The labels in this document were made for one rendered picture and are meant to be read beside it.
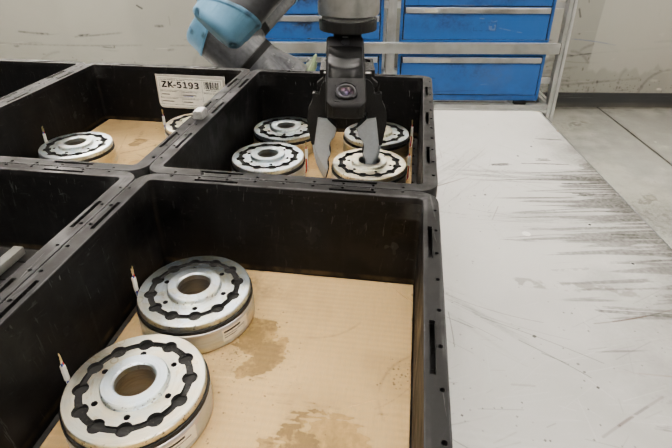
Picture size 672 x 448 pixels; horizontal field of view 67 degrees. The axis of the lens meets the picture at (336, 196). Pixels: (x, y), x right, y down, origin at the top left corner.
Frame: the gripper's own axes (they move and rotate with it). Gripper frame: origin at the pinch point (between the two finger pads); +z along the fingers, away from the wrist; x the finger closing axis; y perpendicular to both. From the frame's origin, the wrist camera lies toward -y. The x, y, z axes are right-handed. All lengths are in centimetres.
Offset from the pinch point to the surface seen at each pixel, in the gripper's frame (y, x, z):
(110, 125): 21.7, 42.0, 2.0
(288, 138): 8.6, 8.8, -1.2
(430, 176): -17.3, -8.4, -8.1
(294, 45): 186, 24, 25
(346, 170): -1.8, 0.0, -1.0
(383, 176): -3.9, -4.8, -1.3
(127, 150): 10.9, 34.9, 2.0
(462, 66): 189, -58, 36
